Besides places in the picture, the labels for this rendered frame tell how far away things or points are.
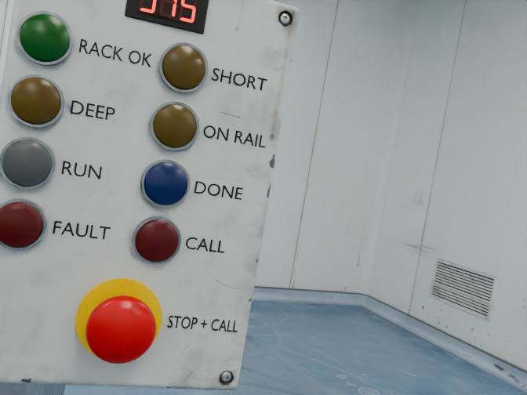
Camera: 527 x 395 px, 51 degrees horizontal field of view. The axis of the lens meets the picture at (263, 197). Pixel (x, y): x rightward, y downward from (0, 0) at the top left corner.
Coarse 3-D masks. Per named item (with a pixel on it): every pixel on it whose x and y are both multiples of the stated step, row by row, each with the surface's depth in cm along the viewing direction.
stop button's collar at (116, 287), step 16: (96, 288) 34; (112, 288) 34; (128, 288) 34; (144, 288) 35; (80, 304) 34; (96, 304) 34; (80, 320) 34; (160, 320) 35; (176, 320) 36; (192, 320) 36; (80, 336) 34
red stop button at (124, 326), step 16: (112, 304) 32; (128, 304) 32; (144, 304) 33; (96, 320) 32; (112, 320) 32; (128, 320) 32; (144, 320) 32; (96, 336) 32; (112, 336) 32; (128, 336) 32; (144, 336) 32; (96, 352) 32; (112, 352) 32; (128, 352) 32; (144, 352) 33
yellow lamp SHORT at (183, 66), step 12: (180, 48) 34; (192, 48) 34; (168, 60) 33; (180, 60) 33; (192, 60) 34; (204, 60) 34; (168, 72) 33; (180, 72) 34; (192, 72) 34; (204, 72) 34; (180, 84) 34; (192, 84) 34
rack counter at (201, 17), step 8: (128, 0) 33; (136, 0) 33; (200, 0) 34; (208, 0) 34; (128, 8) 33; (200, 8) 34; (128, 16) 33; (136, 16) 33; (144, 16) 33; (152, 16) 33; (160, 16) 33; (200, 16) 34; (168, 24) 34; (176, 24) 34; (184, 24) 34; (192, 24) 34; (200, 24) 34; (200, 32) 34
